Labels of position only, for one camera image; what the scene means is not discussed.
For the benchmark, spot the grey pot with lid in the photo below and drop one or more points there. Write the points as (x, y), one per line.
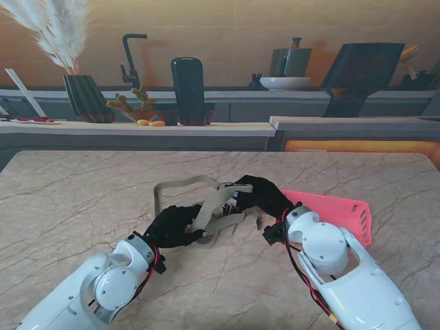
(290, 60)

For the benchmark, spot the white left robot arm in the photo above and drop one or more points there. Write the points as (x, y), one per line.
(86, 288)

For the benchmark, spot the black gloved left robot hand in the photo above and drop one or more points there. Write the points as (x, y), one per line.
(172, 227)

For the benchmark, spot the white pampas grass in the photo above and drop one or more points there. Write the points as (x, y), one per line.
(58, 34)

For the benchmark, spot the black kitchen faucet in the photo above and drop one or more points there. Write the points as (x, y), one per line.
(130, 62)

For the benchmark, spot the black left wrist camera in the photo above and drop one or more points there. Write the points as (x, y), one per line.
(159, 264)

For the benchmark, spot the dark ribbed vase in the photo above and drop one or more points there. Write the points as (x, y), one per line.
(87, 99)

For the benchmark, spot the grey stone counter top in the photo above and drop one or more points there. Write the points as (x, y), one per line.
(343, 123)

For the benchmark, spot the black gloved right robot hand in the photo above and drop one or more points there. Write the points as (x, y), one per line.
(264, 199)

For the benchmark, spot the white leaning board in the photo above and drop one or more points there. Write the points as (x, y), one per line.
(24, 91)

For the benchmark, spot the plate with red food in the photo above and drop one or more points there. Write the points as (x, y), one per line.
(38, 120)

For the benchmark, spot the orange fruits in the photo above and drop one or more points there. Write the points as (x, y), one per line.
(154, 123)

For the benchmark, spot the dark utensil holder with spoons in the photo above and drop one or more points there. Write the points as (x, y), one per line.
(417, 80)

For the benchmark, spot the pink plastic mesh basket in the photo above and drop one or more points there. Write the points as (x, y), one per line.
(340, 209)

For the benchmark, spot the beige woven belt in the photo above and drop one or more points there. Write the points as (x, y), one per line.
(213, 203)

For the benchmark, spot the white ceramic bowl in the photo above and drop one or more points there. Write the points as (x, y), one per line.
(285, 83)

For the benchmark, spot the dark range hood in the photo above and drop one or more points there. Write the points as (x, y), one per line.
(361, 72)

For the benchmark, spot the small black stand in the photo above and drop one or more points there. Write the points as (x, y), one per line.
(256, 82)

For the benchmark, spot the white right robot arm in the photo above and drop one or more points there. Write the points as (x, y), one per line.
(343, 268)

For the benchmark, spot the light wood counter top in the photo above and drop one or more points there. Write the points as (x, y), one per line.
(103, 129)

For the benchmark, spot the tall dark cylindrical canister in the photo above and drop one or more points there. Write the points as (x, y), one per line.
(188, 89)

